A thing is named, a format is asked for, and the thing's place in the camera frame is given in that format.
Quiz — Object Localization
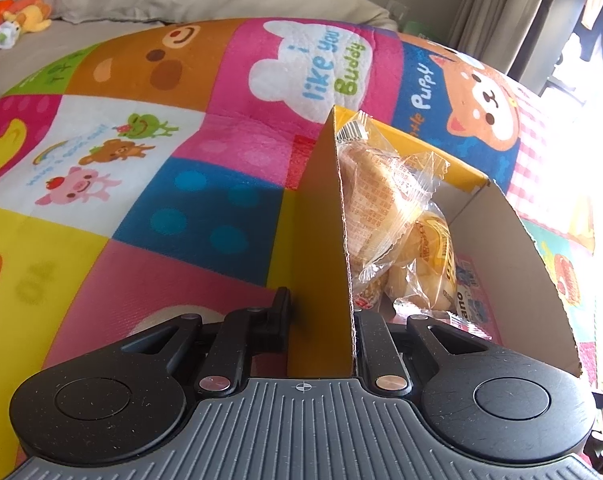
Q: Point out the small white plush toy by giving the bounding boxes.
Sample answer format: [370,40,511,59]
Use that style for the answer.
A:
[0,22,23,51]

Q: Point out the pink snack packet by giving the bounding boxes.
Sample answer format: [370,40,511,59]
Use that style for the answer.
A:
[446,253,504,347]

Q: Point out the yellow cardboard box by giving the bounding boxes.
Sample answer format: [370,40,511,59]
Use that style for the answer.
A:
[280,105,584,379]

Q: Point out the orange plush toy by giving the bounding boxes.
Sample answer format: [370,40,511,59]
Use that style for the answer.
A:
[0,0,53,37]

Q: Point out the beige curtain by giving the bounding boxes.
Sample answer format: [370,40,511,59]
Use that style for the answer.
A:
[449,0,603,97]

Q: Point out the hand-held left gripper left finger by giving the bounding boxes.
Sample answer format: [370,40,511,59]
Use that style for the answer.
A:
[98,287,293,394]

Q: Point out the colourful cartoon play mat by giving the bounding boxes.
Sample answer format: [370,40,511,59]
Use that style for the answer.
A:
[0,17,603,480]

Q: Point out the golden bread clear packet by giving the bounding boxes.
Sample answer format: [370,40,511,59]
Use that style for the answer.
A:
[384,210,458,313]

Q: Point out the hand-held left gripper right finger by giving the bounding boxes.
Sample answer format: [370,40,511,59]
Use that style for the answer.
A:
[353,310,505,392]

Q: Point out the beige pastry roll packet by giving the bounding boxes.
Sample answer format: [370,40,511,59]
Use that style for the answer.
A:
[334,112,454,285]

